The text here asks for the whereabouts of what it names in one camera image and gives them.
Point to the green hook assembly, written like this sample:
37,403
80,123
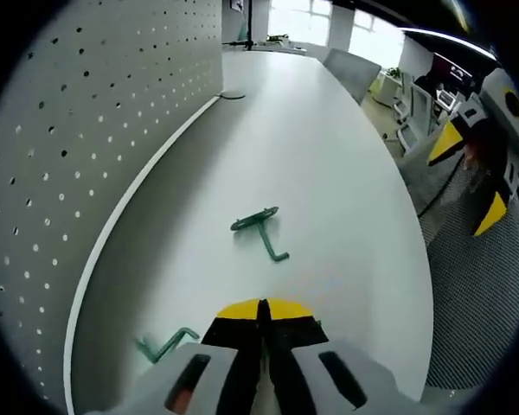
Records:
255,218
168,343

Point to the white perforated mounting plate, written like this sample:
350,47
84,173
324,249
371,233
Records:
91,129

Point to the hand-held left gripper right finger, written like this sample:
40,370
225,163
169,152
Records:
328,380

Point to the black tripod stand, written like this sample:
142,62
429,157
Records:
250,21

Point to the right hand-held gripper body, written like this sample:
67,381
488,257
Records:
497,86

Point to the white office chair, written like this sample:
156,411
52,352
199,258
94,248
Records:
419,104

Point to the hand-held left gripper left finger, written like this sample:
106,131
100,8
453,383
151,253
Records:
207,380

